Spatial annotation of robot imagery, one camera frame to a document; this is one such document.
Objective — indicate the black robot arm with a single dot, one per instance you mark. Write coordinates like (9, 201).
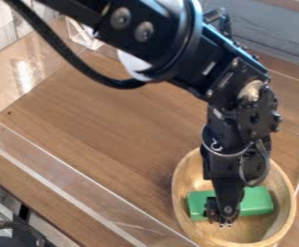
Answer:
(170, 42)

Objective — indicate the clear acrylic front wall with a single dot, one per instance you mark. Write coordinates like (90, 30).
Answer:
(78, 206)

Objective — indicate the black metal clamp stand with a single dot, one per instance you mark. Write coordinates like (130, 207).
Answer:
(17, 234)

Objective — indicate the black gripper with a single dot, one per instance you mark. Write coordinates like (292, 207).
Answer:
(232, 172)

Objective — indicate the brown wooden bowl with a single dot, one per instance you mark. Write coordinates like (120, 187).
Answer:
(250, 231)

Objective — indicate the clear acrylic corner bracket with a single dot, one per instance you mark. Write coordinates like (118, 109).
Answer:
(80, 34)

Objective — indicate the green rectangular block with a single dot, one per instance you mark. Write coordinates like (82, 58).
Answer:
(256, 202)

